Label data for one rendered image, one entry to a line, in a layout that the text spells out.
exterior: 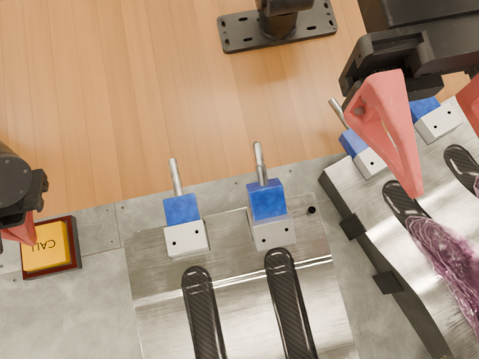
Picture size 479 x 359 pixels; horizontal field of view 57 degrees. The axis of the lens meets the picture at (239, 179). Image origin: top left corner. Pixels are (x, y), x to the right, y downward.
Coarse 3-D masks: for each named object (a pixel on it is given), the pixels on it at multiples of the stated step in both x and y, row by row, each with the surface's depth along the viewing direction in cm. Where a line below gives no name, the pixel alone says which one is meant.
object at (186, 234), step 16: (176, 160) 60; (176, 176) 59; (176, 192) 59; (176, 208) 57; (192, 208) 57; (176, 224) 57; (192, 224) 55; (176, 240) 55; (192, 240) 55; (208, 240) 60; (176, 256) 57
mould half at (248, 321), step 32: (224, 224) 58; (320, 224) 58; (128, 256) 57; (160, 256) 57; (192, 256) 57; (224, 256) 57; (256, 256) 57; (320, 256) 57; (160, 288) 56; (224, 288) 56; (256, 288) 56; (320, 288) 56; (160, 320) 55; (224, 320) 55; (256, 320) 55; (320, 320) 56; (160, 352) 55; (192, 352) 55; (256, 352) 55; (320, 352) 55; (352, 352) 54
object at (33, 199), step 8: (40, 176) 55; (32, 184) 54; (40, 184) 54; (32, 192) 53; (40, 192) 53; (24, 200) 52; (32, 200) 52; (40, 200) 53; (24, 208) 52; (32, 208) 52; (40, 208) 52; (0, 216) 52
